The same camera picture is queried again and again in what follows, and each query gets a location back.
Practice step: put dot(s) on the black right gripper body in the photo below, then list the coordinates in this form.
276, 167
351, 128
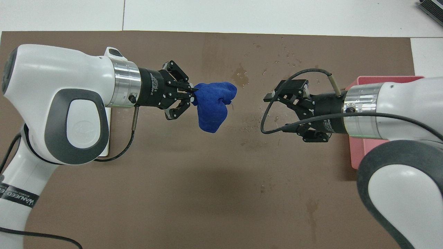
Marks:
330, 112

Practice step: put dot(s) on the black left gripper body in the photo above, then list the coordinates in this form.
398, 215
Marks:
154, 88

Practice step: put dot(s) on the blue towel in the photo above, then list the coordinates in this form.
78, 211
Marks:
211, 107

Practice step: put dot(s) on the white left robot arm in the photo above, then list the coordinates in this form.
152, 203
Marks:
52, 79

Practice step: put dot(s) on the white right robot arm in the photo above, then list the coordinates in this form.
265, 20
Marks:
408, 103

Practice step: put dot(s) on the white towel rack base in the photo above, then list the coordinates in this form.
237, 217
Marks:
108, 152

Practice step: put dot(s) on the pink plastic bin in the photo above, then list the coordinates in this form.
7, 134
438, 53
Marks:
360, 152

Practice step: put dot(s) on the brown table mat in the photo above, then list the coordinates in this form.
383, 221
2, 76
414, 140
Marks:
207, 180

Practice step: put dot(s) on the dark ribbed device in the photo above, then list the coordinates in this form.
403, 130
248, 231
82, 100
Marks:
432, 7

